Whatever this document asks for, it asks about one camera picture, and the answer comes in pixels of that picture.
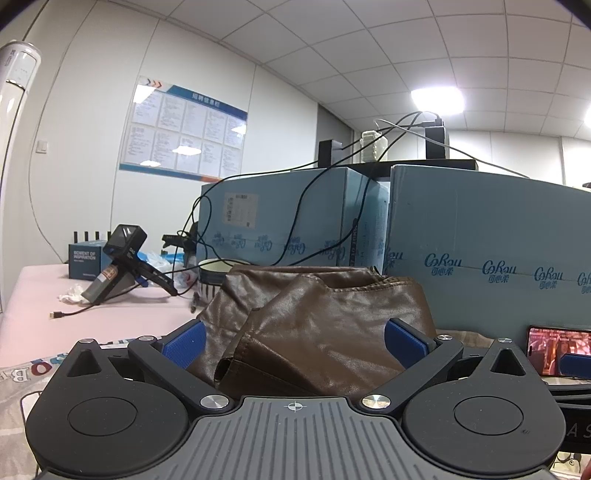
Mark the wall notice board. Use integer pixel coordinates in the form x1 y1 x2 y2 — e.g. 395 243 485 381
119 75 249 182

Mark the black device with cables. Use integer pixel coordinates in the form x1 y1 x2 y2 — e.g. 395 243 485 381
424 119 451 160

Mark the ceiling light panel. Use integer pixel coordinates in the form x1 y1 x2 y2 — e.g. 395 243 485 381
410 87 468 115

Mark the white ribbed adapter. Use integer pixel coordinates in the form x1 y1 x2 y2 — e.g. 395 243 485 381
360 130 389 162

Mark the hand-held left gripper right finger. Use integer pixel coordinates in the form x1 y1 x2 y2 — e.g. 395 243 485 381
359 318 528 413

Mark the black shelf board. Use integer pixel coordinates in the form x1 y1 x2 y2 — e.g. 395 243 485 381
318 159 479 182

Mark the small black box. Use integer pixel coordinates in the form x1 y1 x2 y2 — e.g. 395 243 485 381
318 139 345 167

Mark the striped white bowl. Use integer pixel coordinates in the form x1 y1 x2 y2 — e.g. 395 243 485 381
197 258 251 302

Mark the long black cable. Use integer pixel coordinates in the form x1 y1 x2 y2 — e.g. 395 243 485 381
189 121 444 320
283 111 424 265

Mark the large light blue carton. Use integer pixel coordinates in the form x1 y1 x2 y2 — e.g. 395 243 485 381
385 164 591 343

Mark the white cable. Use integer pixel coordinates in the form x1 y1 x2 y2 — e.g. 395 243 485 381
375 118 531 180

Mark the black wifi router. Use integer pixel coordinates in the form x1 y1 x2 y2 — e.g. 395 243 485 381
73 228 114 245

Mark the black clamp stand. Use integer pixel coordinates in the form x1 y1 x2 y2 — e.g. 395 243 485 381
161 222 200 269

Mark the blue white plastic bag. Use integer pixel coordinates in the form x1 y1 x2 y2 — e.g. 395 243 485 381
139 250 200 296

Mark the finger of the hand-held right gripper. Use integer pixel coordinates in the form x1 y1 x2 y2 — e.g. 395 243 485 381
549 352 591 393

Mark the white standing air conditioner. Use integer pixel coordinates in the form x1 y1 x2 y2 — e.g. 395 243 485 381
0 39 42 301

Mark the crumpled white tissue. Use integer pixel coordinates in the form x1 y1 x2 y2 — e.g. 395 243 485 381
57 283 87 304

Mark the pink table cover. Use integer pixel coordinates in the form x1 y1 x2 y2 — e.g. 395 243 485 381
0 263 205 366

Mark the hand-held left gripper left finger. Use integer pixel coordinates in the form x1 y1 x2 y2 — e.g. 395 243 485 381
68 318 235 412

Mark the dark blue box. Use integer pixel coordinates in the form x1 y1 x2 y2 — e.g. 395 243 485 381
68 242 103 280

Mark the light blue carton with label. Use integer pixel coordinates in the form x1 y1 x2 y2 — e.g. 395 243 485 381
200 166 392 279

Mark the black handheld camera rig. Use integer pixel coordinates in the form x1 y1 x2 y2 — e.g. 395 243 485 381
81 224 180 306

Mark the brown leather jacket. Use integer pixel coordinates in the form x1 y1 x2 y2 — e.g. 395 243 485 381
187 264 438 398

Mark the smartphone with lit screen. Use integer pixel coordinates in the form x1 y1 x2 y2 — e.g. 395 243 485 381
527 325 591 377

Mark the black usb cable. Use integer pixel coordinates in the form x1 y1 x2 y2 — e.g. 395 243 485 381
49 285 141 320

